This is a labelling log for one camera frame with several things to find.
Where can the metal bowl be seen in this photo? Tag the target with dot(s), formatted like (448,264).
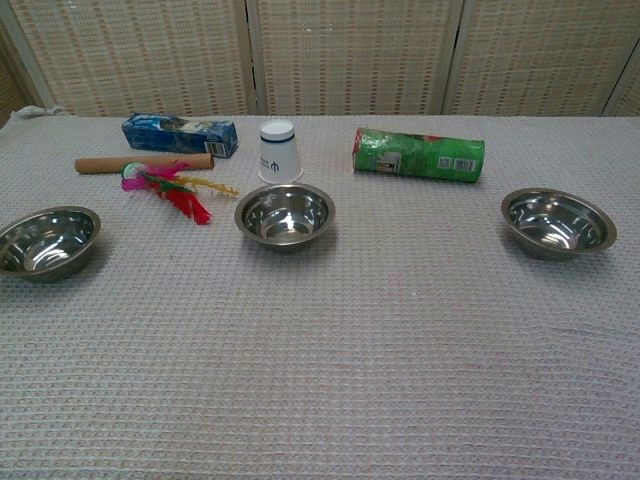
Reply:
(285,220)
(50,247)
(555,225)

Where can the brown cardboard tube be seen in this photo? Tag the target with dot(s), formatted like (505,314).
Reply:
(100,165)

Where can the white paper cup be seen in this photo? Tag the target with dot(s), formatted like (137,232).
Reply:
(277,155)

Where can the green chips can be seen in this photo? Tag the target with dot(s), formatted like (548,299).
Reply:
(415,156)

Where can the colourful feather shuttlecock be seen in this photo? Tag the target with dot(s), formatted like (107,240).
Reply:
(189,202)

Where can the blue cookie box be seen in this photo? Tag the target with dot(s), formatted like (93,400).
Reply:
(175,136)

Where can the beige woven tablecloth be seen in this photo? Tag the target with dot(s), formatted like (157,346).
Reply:
(320,350)

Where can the woven folding screen panel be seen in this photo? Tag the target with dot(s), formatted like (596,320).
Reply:
(540,55)
(350,55)
(7,85)
(627,95)
(140,55)

